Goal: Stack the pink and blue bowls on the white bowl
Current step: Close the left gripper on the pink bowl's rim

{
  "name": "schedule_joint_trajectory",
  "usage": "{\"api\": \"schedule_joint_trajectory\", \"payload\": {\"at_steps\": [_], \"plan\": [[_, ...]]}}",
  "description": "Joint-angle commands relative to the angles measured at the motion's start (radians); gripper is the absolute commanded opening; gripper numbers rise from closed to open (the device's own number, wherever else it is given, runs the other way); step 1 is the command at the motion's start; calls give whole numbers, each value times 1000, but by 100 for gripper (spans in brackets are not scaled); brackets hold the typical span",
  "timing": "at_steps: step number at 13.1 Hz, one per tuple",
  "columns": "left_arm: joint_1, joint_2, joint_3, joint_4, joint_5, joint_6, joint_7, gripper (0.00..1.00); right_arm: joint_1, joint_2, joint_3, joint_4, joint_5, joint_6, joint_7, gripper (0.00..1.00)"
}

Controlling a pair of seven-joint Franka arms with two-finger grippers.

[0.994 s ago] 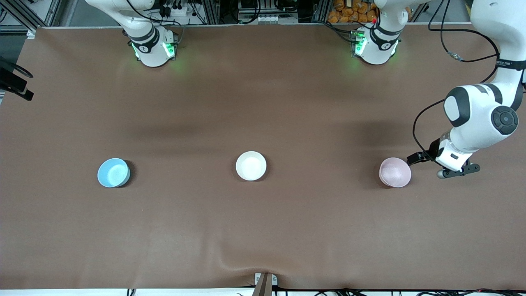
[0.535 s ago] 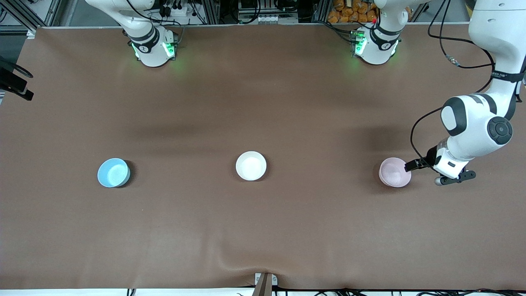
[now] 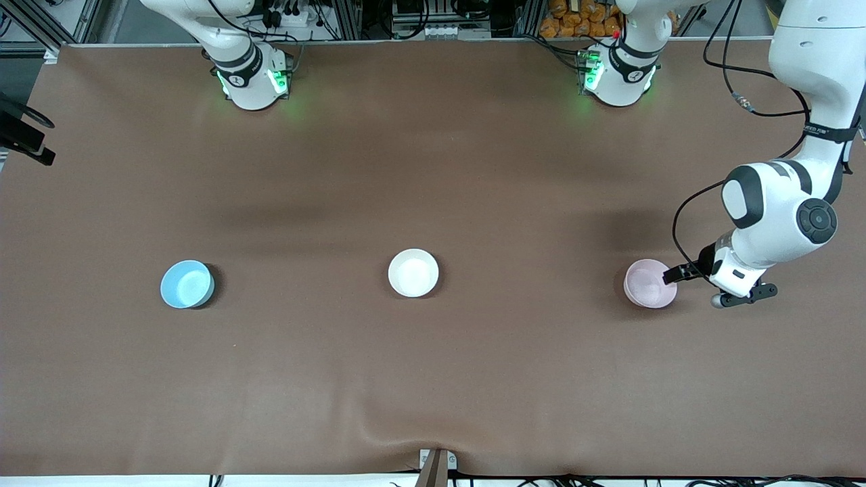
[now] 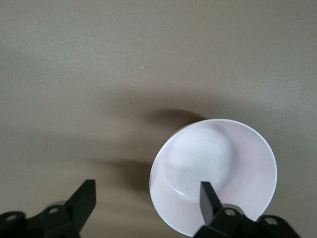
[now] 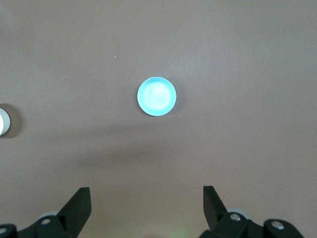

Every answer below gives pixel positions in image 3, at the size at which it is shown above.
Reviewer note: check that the white terminal strip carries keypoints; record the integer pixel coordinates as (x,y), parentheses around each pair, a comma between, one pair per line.
(446,31)

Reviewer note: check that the aluminium frame strut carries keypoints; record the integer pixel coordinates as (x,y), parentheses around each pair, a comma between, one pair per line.
(40,24)

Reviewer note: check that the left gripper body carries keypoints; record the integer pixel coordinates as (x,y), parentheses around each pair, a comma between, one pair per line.
(703,262)

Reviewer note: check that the pile of orange items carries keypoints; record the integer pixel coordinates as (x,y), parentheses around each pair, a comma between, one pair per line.
(575,24)

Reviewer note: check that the blue bowl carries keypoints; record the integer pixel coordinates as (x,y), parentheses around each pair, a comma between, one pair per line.
(186,285)

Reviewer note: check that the aluminium frame post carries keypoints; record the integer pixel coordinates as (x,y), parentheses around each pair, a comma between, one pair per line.
(346,17)
(529,17)

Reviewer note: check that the brown table cover sheet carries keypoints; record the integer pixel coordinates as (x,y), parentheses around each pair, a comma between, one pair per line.
(433,379)

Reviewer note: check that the pink bowl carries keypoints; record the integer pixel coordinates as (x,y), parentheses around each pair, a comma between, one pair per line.
(646,287)

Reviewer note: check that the brown mounting bar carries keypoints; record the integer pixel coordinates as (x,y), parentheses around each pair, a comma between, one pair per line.
(433,473)

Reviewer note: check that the white bowl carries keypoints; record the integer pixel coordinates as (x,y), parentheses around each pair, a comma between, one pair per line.
(413,273)

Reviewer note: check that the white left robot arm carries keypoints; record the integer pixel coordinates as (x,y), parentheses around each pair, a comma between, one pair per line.
(812,67)

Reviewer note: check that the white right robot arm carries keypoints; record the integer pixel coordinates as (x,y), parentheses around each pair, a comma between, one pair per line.
(250,95)

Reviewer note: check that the white power strip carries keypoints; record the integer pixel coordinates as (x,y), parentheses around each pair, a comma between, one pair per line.
(291,17)

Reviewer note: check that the grey metal bracket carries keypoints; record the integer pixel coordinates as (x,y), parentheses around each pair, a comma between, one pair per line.
(452,461)

